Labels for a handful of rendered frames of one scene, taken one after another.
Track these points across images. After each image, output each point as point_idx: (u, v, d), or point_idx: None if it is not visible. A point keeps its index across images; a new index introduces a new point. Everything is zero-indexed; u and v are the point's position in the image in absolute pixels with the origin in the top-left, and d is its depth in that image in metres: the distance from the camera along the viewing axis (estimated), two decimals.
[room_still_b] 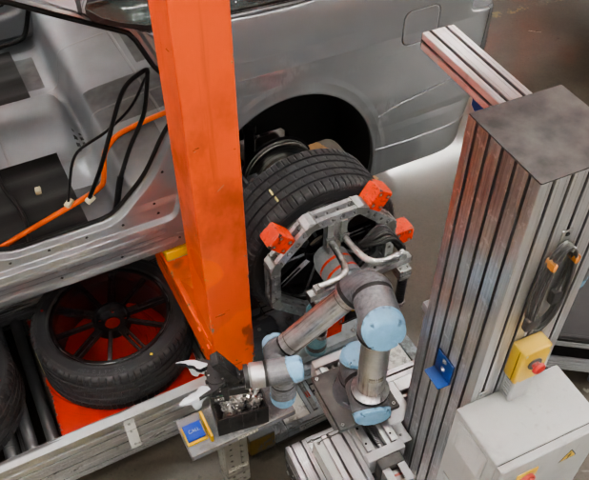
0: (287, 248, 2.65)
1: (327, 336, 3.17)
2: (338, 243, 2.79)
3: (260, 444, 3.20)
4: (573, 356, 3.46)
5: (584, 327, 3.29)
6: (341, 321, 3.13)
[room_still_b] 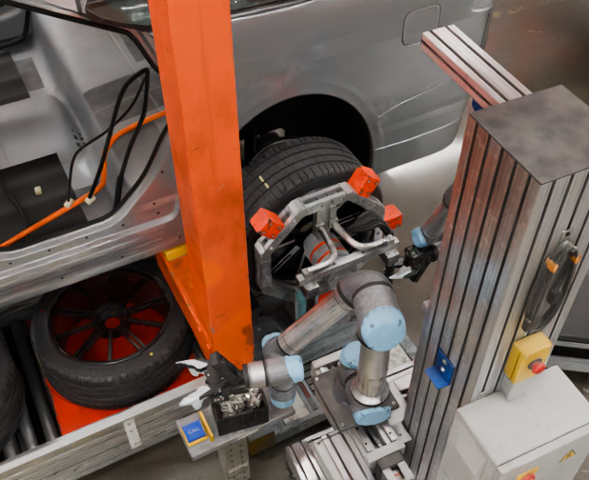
0: (276, 232, 2.70)
1: None
2: (328, 229, 2.84)
3: (260, 444, 3.20)
4: (573, 356, 3.46)
5: (584, 327, 3.29)
6: None
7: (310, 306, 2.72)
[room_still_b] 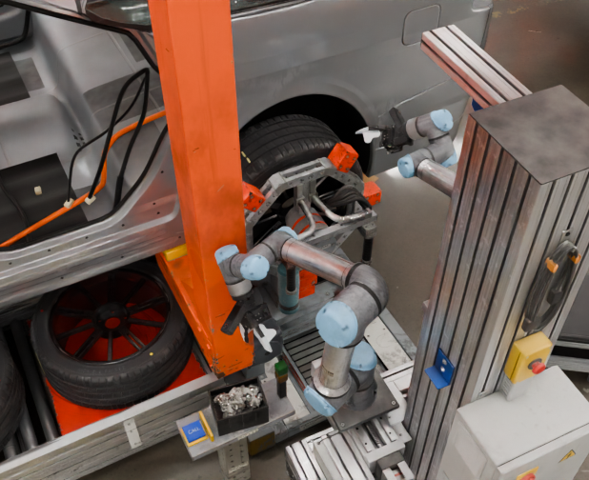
0: (257, 206, 2.80)
1: (300, 297, 3.31)
2: (308, 203, 2.93)
3: (260, 444, 3.20)
4: (573, 356, 3.46)
5: (584, 327, 3.29)
6: (314, 282, 3.28)
7: (290, 276, 2.81)
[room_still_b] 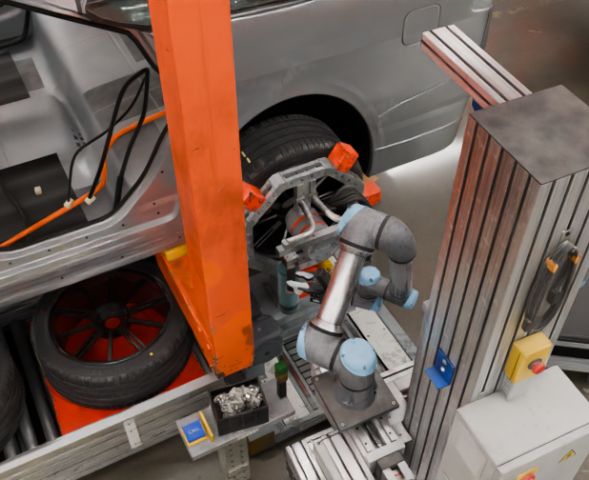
0: (257, 206, 2.80)
1: (300, 297, 3.31)
2: (308, 203, 2.93)
3: (260, 444, 3.20)
4: (573, 356, 3.46)
5: (584, 327, 3.29)
6: None
7: (290, 276, 2.81)
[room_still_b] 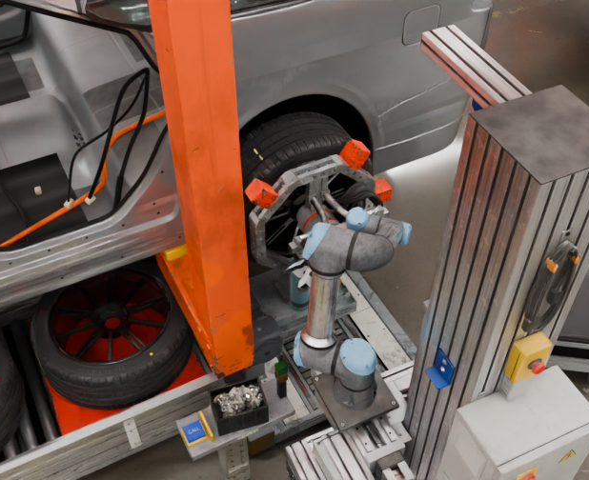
0: (271, 203, 2.81)
1: None
2: (319, 200, 2.94)
3: (260, 444, 3.20)
4: (573, 356, 3.46)
5: (584, 327, 3.29)
6: None
7: (302, 273, 2.82)
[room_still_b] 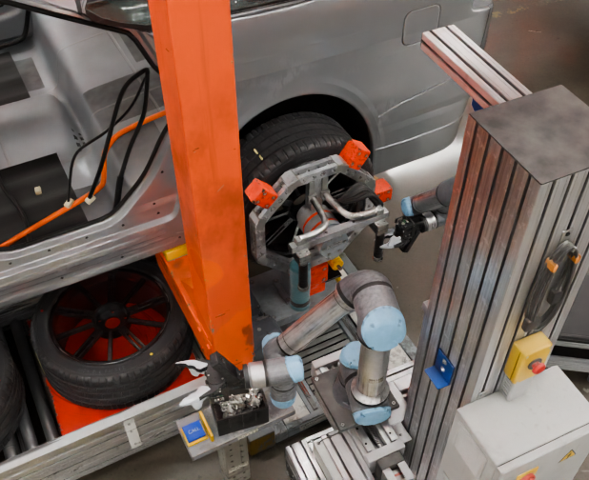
0: (271, 203, 2.81)
1: (311, 294, 3.33)
2: (319, 200, 2.94)
3: (260, 444, 3.20)
4: (573, 356, 3.46)
5: (584, 327, 3.29)
6: (324, 279, 3.29)
7: (302, 273, 2.82)
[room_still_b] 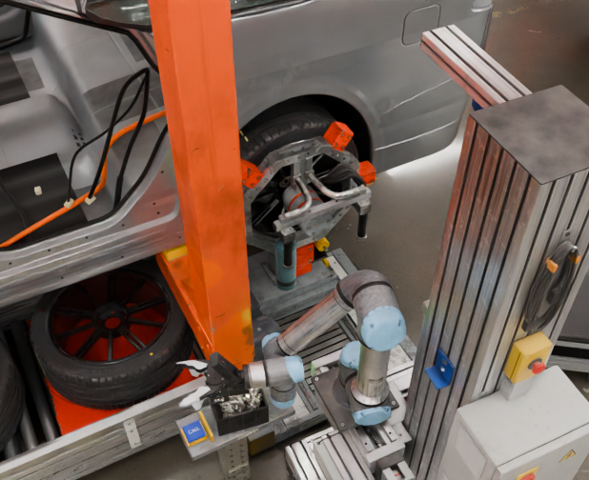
0: (255, 182, 2.89)
1: (297, 275, 3.40)
2: (304, 180, 3.02)
3: (260, 444, 3.20)
4: (573, 356, 3.46)
5: (584, 327, 3.29)
6: (311, 260, 3.37)
7: (287, 250, 2.90)
